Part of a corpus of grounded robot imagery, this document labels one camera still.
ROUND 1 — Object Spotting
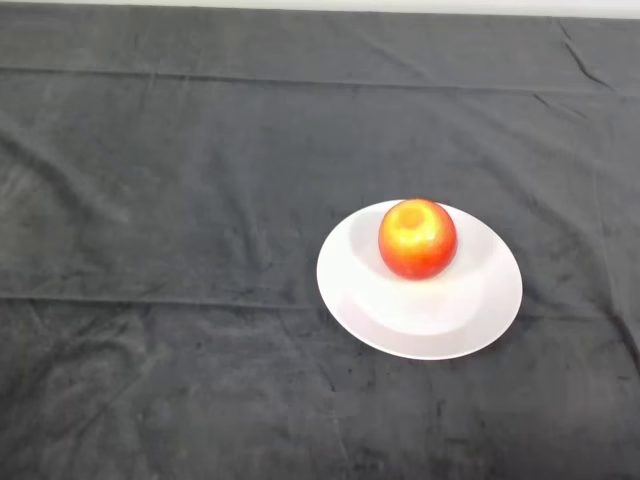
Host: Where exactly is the black cloth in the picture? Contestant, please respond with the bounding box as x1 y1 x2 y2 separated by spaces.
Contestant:
0 3 640 480

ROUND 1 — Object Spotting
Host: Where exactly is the red yellow apple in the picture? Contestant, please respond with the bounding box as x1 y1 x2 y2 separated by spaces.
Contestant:
377 198 458 280

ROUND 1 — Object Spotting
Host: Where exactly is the white round plate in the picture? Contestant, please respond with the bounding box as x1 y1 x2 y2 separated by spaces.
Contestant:
315 199 524 361

